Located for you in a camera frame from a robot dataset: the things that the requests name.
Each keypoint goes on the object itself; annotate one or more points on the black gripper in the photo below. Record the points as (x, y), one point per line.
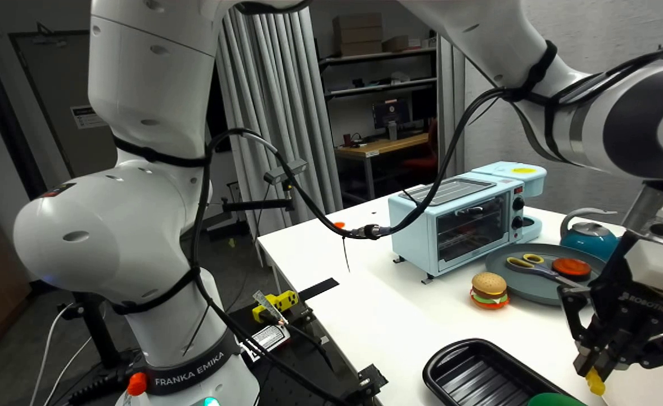
(649, 323)

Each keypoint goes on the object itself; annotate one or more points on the yellow toy potato chip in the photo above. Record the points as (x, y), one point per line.
(596, 385)

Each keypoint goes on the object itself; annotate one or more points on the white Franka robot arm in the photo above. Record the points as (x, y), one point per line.
(120, 239)

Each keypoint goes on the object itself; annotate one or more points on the dark green plastic cup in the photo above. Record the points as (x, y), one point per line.
(554, 399)

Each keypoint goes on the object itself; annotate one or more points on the blue-grey round plate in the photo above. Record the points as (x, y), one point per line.
(527, 290)

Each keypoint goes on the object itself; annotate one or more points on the red-orange round disc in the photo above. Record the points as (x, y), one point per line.
(571, 267)

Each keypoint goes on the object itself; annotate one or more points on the teal toy kettle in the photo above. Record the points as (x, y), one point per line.
(588, 239)

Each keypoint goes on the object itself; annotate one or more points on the toy hamburger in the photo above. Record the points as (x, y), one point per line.
(490, 290)

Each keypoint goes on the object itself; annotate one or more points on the black ribbed plastic tray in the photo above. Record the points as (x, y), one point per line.
(475, 374)

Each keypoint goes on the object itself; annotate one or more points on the light blue toaster oven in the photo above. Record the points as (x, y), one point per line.
(423, 226)

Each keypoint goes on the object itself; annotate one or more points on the black table clamp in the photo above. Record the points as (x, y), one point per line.
(373, 378)

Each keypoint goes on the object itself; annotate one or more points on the black tape strip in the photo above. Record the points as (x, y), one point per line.
(322, 287)

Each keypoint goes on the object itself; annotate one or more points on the small orange object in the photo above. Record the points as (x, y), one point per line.
(340, 224)

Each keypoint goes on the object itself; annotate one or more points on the wooden desk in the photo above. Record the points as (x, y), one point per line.
(384, 144)

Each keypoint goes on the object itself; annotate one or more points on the dark computer monitor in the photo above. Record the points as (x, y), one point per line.
(391, 116)

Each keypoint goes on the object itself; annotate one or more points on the yellow and black clamp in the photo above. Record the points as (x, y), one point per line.
(276, 303)

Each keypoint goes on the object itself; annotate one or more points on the metal storage shelf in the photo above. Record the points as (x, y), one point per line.
(379, 76)

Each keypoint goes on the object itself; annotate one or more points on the cardboard box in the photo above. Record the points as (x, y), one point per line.
(357, 35)

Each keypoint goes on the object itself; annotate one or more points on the white paper door sign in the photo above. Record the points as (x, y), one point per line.
(89, 116)

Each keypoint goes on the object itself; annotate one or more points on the grey door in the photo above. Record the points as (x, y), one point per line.
(52, 81)

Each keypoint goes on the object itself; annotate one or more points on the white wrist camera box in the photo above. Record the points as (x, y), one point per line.
(661, 267)

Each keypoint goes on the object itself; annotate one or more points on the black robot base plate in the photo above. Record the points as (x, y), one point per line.
(309, 362)

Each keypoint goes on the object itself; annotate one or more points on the black camera stand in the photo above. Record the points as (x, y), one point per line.
(256, 205)

